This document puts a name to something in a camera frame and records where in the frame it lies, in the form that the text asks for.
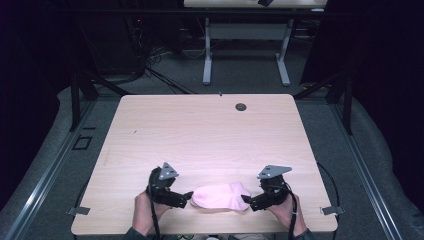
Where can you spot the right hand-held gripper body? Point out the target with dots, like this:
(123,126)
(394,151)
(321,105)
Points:
(271,193)

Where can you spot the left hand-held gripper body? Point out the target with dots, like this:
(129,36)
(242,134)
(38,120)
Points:
(165,193)

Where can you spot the pink sock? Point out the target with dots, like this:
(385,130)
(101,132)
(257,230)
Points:
(218,196)

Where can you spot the person's right hand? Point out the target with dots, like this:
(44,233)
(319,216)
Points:
(288,213)

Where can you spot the person's left hand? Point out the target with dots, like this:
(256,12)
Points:
(143,213)

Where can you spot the black tape square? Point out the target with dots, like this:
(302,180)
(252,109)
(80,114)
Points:
(82,142)

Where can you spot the dark curtain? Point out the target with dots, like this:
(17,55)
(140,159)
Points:
(390,83)
(30,83)

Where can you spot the dark equipment rack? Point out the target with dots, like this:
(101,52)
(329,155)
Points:
(110,40)

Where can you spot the desk with grey metal legs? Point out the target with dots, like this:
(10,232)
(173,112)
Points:
(246,31)

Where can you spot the black device on desk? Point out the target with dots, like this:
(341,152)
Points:
(265,2)

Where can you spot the grey metal table bracket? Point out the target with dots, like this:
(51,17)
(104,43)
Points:
(78,210)
(332,210)

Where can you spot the aluminium floor rail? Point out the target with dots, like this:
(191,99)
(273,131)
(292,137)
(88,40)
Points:
(366,180)
(46,180)

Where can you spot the black metal frame post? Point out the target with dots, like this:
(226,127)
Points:
(348,103)
(75,100)

